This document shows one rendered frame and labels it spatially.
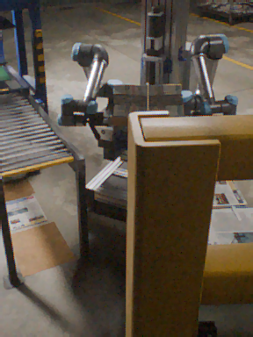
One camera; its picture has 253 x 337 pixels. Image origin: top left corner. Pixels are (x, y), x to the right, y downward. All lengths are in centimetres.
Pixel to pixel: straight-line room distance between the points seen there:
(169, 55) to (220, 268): 240
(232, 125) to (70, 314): 228
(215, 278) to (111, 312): 211
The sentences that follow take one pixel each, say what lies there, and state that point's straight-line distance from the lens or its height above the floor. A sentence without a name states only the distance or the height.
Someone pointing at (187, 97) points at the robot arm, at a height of 104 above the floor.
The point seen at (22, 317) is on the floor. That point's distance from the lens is 271.
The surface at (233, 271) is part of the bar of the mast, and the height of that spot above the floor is 165.
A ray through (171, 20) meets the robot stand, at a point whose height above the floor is 148.
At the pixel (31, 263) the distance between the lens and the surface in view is 300.
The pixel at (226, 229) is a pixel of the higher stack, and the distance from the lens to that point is 123.
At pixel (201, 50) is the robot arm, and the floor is 138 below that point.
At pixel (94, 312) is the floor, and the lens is 267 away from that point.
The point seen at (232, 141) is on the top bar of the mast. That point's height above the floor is 184.
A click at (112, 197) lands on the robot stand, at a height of 20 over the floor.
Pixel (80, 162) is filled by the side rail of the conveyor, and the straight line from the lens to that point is 251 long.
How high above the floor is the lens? 205
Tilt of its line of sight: 28 degrees down
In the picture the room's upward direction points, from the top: 1 degrees counter-clockwise
